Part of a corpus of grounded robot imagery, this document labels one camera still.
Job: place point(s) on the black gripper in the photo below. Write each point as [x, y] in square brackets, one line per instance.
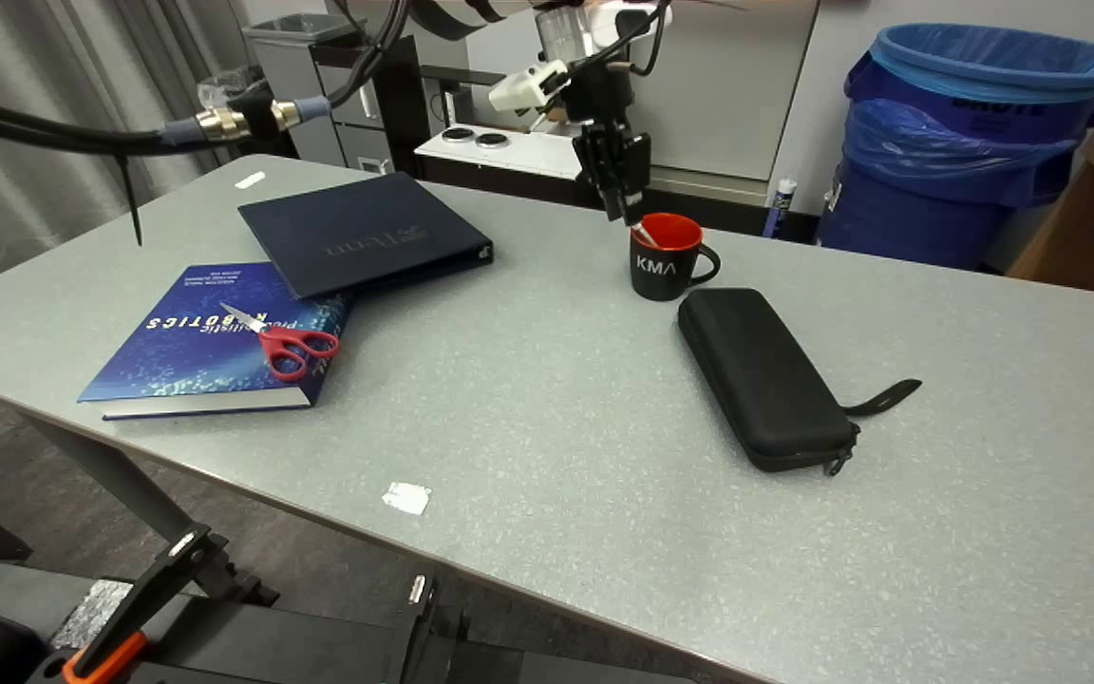
[608, 128]

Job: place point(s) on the white pen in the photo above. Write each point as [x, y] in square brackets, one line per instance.
[643, 233]

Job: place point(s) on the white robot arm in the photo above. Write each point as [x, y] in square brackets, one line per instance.
[471, 14]

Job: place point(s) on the black mug red interior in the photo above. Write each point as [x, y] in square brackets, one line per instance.
[662, 270]

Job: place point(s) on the white side table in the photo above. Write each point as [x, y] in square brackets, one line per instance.
[513, 152]

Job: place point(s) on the white spray bottle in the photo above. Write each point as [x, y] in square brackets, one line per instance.
[781, 208]

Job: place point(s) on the black zippered case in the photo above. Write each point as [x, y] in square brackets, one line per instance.
[761, 374]

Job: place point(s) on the dark navy binder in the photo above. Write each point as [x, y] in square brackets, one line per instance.
[362, 237]

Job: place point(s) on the grey filing cabinet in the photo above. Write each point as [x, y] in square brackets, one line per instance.
[319, 95]

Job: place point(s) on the blue trash bin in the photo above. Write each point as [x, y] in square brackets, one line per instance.
[952, 146]

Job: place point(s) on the white paper scrap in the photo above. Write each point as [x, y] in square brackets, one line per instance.
[408, 500]

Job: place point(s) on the white tape piece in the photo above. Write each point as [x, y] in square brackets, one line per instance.
[252, 178]

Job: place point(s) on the clear plastic bag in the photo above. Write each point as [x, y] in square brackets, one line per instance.
[236, 92]

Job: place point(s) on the blue hardcover book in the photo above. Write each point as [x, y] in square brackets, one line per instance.
[198, 343]

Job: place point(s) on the black equipment base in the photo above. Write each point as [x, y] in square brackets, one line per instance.
[319, 638]

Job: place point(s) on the grey curtain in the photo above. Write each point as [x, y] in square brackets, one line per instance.
[38, 71]

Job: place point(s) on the black orange clamp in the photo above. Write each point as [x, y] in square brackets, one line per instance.
[142, 609]

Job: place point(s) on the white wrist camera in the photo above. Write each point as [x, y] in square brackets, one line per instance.
[535, 89]

